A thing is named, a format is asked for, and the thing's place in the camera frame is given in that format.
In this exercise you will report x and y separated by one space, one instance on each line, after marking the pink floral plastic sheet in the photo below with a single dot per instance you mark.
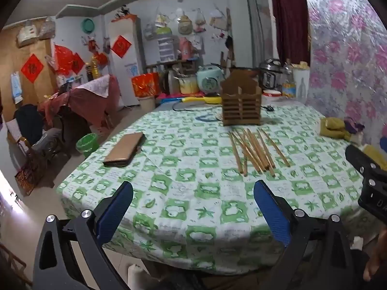
341 51

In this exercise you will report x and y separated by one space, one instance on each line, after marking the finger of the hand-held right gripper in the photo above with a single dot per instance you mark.
359 160

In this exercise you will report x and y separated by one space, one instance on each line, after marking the beige jar in bag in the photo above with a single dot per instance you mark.
184 25

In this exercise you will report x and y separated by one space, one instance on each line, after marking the chair with red cloth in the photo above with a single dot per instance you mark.
87 99

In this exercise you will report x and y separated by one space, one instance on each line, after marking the light green rice cooker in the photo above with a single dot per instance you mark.
208 80

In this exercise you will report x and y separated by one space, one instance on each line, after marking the black white plush toy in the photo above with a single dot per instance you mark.
122 12

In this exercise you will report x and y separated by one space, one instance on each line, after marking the yellow pot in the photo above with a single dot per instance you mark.
189 86

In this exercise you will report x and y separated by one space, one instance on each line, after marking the person's right hand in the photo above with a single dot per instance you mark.
376 259

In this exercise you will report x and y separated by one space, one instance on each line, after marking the silver black pressure cooker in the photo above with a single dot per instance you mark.
270 75

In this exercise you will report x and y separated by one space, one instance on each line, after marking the striped plastic drawer tower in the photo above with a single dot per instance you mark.
166 48

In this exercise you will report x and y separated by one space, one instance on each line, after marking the yellow plastic utensil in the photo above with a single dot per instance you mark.
199 99

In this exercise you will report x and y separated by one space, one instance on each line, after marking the red white bowl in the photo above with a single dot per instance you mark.
271 93

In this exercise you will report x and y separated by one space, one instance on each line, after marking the green waste basket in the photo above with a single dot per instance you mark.
86 145

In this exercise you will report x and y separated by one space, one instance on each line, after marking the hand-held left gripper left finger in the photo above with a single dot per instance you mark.
116 208

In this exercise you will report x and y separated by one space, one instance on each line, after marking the wooden slatted chopstick holder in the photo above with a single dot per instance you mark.
240 105

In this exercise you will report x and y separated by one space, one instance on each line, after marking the green plastic basin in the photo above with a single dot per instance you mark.
89 25

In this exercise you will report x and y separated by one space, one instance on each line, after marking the yellow cloth rag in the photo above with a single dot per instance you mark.
331 133

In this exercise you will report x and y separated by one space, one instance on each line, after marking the pile of wooden chopsticks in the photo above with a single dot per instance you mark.
252 151

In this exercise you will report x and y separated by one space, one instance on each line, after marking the red square paper decoration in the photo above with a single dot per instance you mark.
32 68
121 46

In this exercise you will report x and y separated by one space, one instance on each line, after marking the red gift bag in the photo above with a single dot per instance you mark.
145 85

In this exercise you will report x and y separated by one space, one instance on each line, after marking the yellow plush cloth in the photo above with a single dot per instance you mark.
373 152

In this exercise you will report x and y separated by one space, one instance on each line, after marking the white refrigerator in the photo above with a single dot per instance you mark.
128 75

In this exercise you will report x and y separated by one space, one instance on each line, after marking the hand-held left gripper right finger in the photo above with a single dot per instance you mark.
270 211

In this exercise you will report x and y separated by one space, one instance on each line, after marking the dark red curtain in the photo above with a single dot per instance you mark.
290 21

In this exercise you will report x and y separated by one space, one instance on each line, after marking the chair with dark clothes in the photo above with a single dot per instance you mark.
28 123

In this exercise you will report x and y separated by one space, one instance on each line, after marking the red paper fan decoration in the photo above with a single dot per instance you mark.
63 59

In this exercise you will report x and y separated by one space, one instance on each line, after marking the purple striped sock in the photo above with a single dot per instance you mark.
353 125

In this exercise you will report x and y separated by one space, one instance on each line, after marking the white plastic bucket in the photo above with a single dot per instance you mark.
147 103

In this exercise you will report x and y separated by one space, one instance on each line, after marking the green white checked tablecloth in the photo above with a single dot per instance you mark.
187 169

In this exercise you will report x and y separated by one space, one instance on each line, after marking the clear plastic oil bottle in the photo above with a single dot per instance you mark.
288 84

